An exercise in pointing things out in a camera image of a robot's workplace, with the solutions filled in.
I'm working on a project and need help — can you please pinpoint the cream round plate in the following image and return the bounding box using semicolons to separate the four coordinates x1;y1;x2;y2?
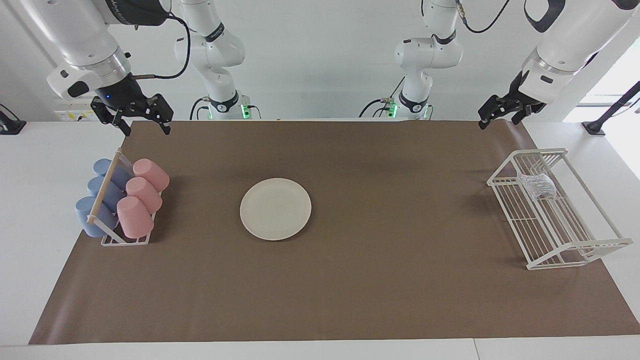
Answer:
240;178;312;241

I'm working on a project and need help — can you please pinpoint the blue plastic cup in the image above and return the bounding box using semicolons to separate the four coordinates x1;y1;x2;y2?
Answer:
93;159;133;190
87;176;126;211
75;196;120;238

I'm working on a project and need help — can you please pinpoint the pink plastic cup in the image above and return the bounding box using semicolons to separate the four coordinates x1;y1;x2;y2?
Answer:
125;177;163;215
116;196;155;239
132;158;170;193

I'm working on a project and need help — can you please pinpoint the white cup holder rack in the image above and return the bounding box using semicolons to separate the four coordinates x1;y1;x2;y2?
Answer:
87;148;163;246

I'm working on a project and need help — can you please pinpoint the black angled stand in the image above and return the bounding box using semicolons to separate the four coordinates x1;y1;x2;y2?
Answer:
581;81;640;136

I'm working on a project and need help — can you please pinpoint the black table clamp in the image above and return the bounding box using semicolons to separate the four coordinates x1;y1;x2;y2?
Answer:
0;103;27;135

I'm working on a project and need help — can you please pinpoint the brown table mat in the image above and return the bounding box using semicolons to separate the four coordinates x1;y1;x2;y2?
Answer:
28;120;640;345

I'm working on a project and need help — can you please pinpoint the black right base cable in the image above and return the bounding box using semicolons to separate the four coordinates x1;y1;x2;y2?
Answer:
189;96;211;121

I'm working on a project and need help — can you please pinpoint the black base cable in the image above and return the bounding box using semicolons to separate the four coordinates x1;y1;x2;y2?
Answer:
358;76;407;119
189;96;211;121

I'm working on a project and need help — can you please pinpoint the white wall socket box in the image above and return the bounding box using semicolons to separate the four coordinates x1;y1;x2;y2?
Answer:
54;99;101;122

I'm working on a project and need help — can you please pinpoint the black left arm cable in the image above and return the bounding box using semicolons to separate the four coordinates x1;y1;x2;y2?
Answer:
455;0;511;34

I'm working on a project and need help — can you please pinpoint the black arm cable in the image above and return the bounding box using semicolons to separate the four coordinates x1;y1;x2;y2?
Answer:
134;12;192;81
455;0;511;34

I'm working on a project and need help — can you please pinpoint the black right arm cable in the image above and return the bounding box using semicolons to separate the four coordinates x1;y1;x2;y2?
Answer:
134;12;192;81

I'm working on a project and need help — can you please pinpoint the black left base cable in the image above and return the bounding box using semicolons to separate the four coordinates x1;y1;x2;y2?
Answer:
358;76;407;119

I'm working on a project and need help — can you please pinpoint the white wire dish rack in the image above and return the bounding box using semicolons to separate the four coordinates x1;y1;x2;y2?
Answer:
487;148;634;271

